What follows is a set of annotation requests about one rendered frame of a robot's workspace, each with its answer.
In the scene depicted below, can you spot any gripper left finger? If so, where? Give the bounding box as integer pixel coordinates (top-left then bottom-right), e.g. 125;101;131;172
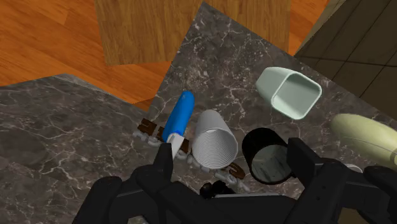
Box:
73;143;218;224

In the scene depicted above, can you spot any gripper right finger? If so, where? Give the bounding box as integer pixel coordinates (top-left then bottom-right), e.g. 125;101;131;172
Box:
285;137;397;224

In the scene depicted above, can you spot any yellow-green oval bottle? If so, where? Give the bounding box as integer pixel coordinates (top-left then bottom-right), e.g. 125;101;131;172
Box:
329;113;397;171

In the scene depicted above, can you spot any black cup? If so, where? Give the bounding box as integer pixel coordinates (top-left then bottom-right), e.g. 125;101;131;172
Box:
241;127;295;186

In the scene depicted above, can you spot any grey ribbed cup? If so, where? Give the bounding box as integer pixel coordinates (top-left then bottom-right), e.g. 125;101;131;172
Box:
191;109;239;170

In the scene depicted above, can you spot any pale green square cup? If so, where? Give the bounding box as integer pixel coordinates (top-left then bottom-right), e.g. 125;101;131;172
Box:
255;66;323;120

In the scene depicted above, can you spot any blue handled knife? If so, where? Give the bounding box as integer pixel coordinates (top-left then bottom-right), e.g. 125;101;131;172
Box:
161;90;195;160

